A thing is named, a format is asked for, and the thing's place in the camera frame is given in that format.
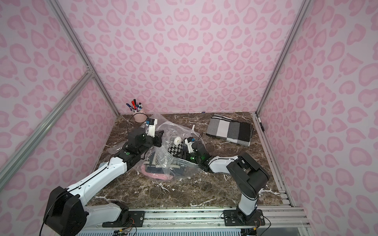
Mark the black white houndstooth blanket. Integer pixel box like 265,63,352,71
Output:
168,143,183,158

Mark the clear plastic vacuum bag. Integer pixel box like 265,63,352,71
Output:
107,113,207,181

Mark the grey white checked blanket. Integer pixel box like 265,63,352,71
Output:
206,114,254,147

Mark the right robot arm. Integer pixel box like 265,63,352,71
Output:
179,138,270,224

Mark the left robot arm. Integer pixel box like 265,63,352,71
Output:
42,127,164,236

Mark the white bag valve cap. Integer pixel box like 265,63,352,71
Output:
174,137,182,146

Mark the dark blanket in bag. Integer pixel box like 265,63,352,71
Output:
144,152,186,176

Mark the pink folded blanket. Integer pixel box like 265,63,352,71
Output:
141,165,173,181

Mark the pink pen cup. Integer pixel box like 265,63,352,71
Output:
133,109,148,124

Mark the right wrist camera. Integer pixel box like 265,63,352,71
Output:
184,137,195,153

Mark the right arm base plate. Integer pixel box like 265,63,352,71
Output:
222,209,266,228

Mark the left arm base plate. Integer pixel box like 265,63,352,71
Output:
102,210,145,228

